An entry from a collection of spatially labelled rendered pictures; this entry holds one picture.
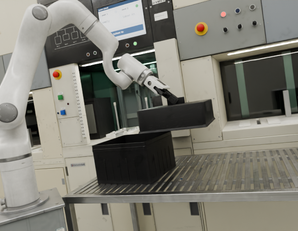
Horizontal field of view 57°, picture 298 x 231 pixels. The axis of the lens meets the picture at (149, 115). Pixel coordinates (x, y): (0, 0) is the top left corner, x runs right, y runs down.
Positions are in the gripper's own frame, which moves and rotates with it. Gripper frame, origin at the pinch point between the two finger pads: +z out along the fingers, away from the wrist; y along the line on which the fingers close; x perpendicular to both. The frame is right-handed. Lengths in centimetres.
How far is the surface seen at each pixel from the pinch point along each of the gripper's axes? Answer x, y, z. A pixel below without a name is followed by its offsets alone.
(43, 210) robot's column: 52, -46, -7
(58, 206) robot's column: 50, -42, -4
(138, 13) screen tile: -21, 29, -51
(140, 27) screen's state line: -16, 29, -46
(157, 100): 24, 80, -25
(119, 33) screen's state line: -6, 29, -55
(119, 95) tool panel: 50, 113, -65
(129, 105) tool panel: 54, 119, -54
